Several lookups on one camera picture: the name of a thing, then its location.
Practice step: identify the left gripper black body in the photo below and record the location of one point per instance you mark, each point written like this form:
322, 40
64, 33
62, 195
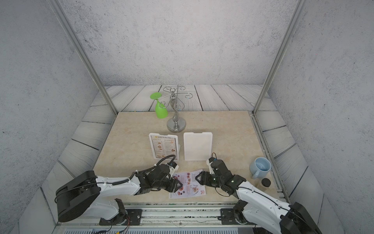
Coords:
168, 185

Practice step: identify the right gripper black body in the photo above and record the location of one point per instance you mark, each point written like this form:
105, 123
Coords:
210, 180

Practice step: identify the pink special menu sheet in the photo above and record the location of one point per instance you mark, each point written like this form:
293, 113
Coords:
191, 187

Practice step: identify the dim sum inn menu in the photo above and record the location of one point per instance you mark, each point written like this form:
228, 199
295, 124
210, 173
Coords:
164, 147

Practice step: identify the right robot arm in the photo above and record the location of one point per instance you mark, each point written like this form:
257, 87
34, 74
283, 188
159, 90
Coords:
255, 206

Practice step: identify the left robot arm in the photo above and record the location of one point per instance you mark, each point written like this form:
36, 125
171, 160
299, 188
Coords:
86, 195

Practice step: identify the white menu rack right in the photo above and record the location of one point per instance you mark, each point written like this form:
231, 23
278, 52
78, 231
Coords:
197, 146

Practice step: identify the white menu rack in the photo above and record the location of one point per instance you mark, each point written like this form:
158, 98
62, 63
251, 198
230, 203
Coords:
164, 146
197, 146

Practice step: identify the white menu rack left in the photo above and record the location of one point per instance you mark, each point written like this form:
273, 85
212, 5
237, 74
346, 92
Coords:
164, 146

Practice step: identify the light blue cup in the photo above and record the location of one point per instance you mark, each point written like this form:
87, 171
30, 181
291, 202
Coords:
260, 167

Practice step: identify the chrome glass holder stand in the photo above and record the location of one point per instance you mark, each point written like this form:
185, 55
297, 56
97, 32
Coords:
176, 124

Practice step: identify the jar with black lid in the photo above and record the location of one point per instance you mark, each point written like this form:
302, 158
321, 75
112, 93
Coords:
265, 182

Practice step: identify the green plastic wine glass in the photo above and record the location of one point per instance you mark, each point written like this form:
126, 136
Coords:
160, 109

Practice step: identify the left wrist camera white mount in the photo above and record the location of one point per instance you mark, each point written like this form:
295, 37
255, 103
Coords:
173, 166

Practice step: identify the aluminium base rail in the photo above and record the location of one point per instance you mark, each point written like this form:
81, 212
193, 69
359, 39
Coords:
191, 215

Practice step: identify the left metal frame post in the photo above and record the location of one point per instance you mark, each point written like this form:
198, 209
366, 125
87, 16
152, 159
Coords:
64, 22

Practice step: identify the metal frame post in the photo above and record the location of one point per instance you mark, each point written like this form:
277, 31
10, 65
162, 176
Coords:
64, 22
300, 7

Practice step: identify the right metal frame post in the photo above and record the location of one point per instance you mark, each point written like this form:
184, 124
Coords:
300, 7

